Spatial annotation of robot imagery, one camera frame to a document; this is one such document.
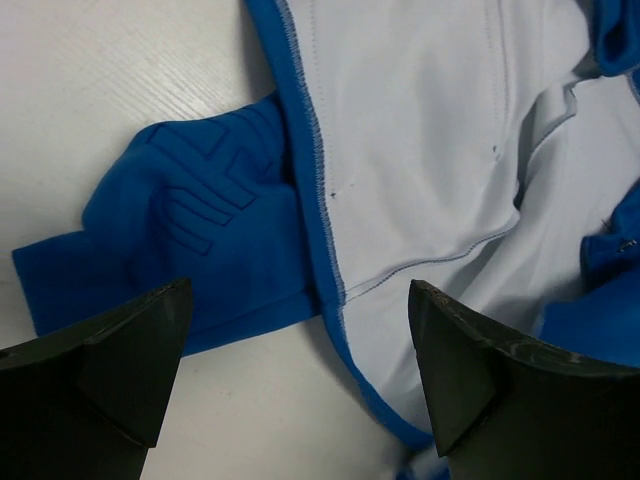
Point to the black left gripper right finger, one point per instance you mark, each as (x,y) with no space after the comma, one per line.
(504,405)

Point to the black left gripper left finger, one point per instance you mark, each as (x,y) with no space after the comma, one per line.
(89,401)

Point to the blue zip jacket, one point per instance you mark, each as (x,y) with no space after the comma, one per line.
(490,148)

